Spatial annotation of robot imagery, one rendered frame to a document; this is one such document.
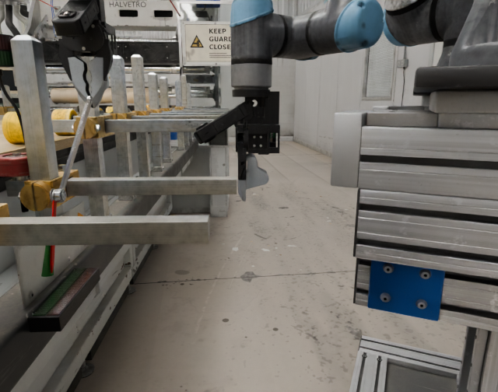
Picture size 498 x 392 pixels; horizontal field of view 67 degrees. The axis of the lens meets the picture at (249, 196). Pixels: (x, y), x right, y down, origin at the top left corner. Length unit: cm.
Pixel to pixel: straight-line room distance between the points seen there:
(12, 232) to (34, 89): 28
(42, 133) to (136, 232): 31
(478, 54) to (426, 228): 19
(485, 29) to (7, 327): 70
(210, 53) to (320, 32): 257
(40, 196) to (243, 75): 41
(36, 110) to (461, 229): 66
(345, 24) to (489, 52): 25
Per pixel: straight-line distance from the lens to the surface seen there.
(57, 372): 147
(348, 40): 66
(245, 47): 70
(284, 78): 974
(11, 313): 69
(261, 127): 70
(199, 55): 323
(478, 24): 50
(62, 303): 67
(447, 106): 46
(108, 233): 52
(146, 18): 365
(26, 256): 68
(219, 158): 327
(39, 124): 75
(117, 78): 122
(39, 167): 76
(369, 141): 47
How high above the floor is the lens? 101
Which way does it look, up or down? 14 degrees down
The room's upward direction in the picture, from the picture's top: straight up
